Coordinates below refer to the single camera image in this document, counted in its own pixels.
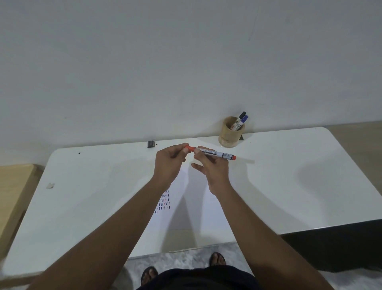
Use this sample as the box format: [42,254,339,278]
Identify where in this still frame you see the black shorts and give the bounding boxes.
[143,264,263,290]

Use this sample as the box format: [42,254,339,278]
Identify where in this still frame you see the black marker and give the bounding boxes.
[230,111,247,131]

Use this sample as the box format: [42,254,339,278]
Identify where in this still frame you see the person's right forearm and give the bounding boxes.
[213,184,335,290]

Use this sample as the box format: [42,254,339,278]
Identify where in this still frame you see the person's left hand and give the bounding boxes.
[152,143,191,192]

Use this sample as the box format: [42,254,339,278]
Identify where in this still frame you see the person's foot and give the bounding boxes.
[210,253,226,267]
[142,267,158,287]

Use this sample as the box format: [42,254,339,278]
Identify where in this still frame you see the person's right foot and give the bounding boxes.
[210,253,226,267]

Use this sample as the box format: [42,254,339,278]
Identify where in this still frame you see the light wooden stool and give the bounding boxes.
[0,163,45,263]

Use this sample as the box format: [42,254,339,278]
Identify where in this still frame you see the person's left forearm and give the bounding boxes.
[27,179,177,290]

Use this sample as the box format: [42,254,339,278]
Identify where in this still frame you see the red marker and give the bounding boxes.
[195,148,237,161]

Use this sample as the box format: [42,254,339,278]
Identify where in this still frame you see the blue marker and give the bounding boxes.
[235,115,249,131]

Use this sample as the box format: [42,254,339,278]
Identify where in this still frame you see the black flip-flop sandal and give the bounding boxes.
[209,252,226,268]
[140,266,159,287]

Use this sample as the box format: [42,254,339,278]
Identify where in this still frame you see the person's left foot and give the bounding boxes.
[142,267,158,287]

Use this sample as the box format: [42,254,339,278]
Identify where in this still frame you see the wooden pen holder cup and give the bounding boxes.
[218,116,246,148]

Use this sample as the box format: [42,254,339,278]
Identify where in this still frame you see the person's right hand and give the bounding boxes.
[191,146,232,196]

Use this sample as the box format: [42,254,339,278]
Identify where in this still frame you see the white paper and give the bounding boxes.
[143,163,239,251]

